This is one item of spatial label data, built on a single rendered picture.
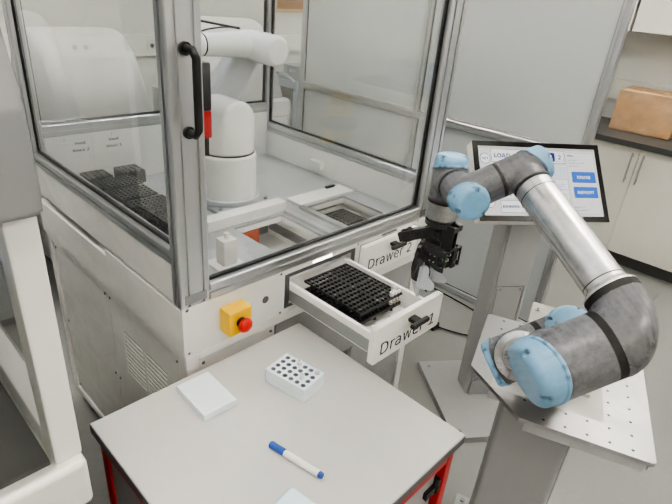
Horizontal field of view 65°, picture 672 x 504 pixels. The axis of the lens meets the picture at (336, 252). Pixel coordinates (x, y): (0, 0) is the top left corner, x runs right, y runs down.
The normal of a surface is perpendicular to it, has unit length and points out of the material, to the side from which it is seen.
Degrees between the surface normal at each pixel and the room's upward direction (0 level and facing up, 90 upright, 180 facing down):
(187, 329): 90
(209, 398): 0
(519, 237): 90
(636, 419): 0
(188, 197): 90
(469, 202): 90
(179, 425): 0
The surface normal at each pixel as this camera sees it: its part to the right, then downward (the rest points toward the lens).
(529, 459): -0.40, 0.39
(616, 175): -0.69, 0.28
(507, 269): 0.16, 0.46
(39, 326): 0.71, 0.37
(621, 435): 0.08, -0.89
